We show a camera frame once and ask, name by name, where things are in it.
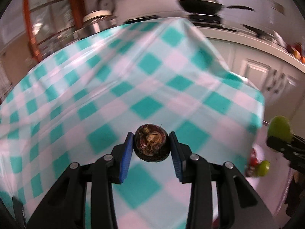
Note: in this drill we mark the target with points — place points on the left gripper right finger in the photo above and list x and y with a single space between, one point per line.
239 206

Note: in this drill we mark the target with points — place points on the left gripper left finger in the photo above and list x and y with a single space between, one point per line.
64 204

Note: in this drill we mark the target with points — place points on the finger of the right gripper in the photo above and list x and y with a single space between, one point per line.
297 140
281 146

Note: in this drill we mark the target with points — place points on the green apple with stem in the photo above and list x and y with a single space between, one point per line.
263 168

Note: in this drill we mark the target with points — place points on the dark red apple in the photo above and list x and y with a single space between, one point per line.
252 164

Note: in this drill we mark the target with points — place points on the dark wrinkled fruit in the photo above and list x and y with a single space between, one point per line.
151 143

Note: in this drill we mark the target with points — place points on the white plastic bin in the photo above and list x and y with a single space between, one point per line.
274 183

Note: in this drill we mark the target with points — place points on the white kitchen cabinet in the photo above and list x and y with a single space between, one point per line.
277 74

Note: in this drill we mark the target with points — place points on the teal pink checkered tablecloth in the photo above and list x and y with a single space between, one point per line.
80 102

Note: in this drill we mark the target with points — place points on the black gas stove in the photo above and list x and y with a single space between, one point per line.
210 21

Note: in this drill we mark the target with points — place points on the black wok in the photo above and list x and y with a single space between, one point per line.
207 7

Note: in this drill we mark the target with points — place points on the steel pot with white lid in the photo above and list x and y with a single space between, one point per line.
95 22

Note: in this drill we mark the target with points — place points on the brown wooden window frame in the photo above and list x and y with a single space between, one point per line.
50 24

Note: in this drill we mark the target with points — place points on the round wall gauge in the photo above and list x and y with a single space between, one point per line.
108 5

